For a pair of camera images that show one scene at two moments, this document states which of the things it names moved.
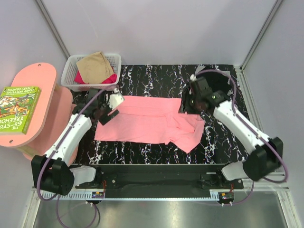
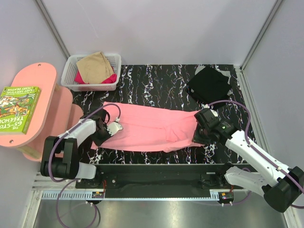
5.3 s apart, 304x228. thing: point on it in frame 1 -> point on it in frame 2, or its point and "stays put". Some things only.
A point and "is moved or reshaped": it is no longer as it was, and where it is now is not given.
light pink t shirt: (151, 120) is moved or reshaped
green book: (17, 104) stays put
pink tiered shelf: (52, 110) stays put
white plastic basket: (68, 78) stays put
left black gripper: (106, 118) -> (97, 141)
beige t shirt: (94, 69) stays put
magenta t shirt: (79, 79) stays put
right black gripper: (185, 107) -> (197, 139)
